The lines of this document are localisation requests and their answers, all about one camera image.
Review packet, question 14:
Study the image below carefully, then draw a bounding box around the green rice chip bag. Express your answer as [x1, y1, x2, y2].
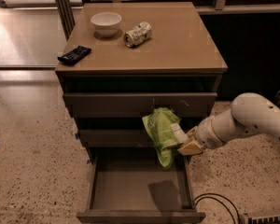
[142, 107, 189, 170]

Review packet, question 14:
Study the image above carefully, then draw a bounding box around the black floor cable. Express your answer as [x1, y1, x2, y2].
[194, 192, 242, 224]

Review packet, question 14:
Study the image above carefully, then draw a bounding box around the open bottom drawer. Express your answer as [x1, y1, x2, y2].
[77, 147, 205, 224]

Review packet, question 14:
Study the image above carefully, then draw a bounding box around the middle drawer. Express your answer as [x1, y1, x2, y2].
[79, 130, 154, 147]

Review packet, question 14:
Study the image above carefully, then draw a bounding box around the black snack bar packet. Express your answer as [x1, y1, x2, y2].
[58, 46, 91, 65]

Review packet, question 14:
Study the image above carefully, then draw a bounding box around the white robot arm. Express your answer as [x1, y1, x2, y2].
[177, 92, 280, 156]

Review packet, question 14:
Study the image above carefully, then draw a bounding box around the crushed white green can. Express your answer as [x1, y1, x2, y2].
[123, 21, 152, 48]

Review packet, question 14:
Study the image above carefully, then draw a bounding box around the grey power strip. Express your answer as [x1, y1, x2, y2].
[240, 215, 280, 224]

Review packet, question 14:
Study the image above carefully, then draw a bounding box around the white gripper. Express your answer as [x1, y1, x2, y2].
[177, 117, 224, 156]

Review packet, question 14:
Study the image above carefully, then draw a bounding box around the top drawer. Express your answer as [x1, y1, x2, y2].
[63, 92, 217, 118]

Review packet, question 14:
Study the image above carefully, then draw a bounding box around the brown drawer cabinet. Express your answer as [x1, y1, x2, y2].
[54, 1, 229, 161]

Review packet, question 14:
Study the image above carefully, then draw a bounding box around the white bowl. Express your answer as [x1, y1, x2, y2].
[91, 12, 122, 37]

